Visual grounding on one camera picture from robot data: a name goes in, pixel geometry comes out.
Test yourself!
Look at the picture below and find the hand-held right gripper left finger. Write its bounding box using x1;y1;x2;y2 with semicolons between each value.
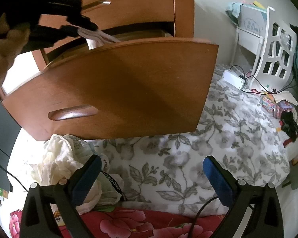
19;154;102;238

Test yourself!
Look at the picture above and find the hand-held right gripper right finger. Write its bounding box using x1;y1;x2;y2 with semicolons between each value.
203;156;282;238

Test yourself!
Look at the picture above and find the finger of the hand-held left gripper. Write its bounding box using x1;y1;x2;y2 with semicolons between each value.
27;25;80;49
40;13;99;31

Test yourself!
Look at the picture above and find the white ribbed underwear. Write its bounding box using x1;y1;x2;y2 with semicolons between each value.
78;28;121;50

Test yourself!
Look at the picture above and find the sheer mesh underwear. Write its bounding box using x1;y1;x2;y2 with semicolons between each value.
65;134;95;155

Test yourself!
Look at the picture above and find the cream crinkled underwear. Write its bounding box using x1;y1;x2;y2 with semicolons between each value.
30;134;85;187

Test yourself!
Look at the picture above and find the large wooden drawer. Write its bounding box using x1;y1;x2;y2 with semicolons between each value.
1;37;219;140

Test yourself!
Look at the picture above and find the small wooden drawer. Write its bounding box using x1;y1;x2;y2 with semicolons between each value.
37;0;175;34

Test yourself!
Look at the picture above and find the person's left hand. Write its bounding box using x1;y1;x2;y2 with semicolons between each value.
0;23;31;96

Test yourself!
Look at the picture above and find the grey floral bedsheet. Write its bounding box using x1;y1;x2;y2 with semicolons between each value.
86;64;291;215

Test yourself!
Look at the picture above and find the red floral blanket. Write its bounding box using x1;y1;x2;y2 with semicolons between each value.
10;207;229;238

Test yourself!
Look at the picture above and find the striped white towel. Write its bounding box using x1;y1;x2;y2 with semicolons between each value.
276;114;298;164

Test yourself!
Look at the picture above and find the black clamp device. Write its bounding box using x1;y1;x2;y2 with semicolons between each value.
279;110;298;142

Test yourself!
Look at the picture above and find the dark grey wardrobe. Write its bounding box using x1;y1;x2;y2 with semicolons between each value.
0;94;23;193

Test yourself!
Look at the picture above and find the puzzle cube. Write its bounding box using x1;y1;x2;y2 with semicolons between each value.
260;95;275;112

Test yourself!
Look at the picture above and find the pink printed packet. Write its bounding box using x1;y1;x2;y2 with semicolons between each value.
273;102;292;119

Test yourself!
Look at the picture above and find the wooden nightstand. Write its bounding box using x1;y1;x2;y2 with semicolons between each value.
0;0;195;100

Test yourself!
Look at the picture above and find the white power strip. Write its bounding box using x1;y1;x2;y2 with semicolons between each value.
222;70;246;89

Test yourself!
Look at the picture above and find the teal folded cloth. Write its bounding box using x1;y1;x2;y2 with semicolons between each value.
225;2;242;26

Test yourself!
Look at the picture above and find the pale blue sign box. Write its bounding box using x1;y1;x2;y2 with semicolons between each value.
238;5;269;34

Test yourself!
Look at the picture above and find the black printed lanyard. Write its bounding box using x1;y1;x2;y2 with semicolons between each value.
101;170;128;202

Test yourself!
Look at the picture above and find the black cable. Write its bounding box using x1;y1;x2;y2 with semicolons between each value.
0;139;28;192
189;196;219;238

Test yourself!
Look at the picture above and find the thin black power cord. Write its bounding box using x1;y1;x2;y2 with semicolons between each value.
230;65;297;95

